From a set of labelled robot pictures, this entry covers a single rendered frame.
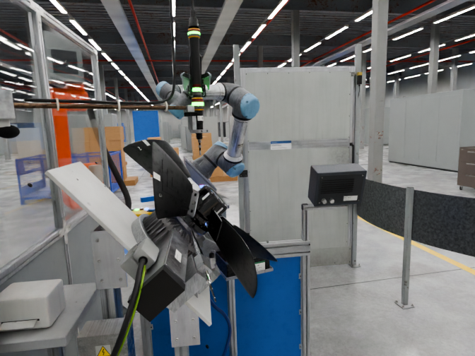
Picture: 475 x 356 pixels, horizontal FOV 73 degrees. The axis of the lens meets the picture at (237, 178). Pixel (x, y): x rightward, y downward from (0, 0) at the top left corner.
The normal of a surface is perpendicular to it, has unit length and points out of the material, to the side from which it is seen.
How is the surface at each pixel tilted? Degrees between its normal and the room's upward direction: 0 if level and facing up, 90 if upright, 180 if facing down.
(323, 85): 91
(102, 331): 0
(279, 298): 90
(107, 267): 90
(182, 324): 90
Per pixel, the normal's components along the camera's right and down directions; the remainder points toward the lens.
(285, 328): 0.11, 0.15
